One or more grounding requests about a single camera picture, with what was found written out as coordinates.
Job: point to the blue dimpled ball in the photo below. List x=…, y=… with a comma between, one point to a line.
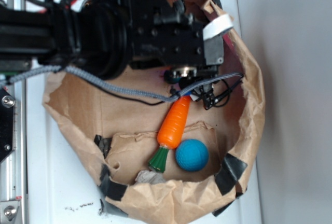
x=192, y=155

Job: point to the aluminium frame rail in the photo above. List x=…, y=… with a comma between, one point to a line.
x=14, y=198

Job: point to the black mounting bracket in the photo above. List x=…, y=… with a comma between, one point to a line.
x=7, y=124

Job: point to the orange plastic carrot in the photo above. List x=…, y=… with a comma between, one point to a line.
x=170, y=133

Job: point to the dark green plastic pickle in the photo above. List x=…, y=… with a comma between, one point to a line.
x=168, y=78

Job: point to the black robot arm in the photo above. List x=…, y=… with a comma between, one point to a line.
x=103, y=37

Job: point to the brown paper bag bin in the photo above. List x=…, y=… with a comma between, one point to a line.
x=114, y=139

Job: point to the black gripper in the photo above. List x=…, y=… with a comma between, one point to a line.
x=164, y=35

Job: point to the crumpled white paper scrap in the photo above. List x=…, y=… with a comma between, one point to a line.
x=150, y=177

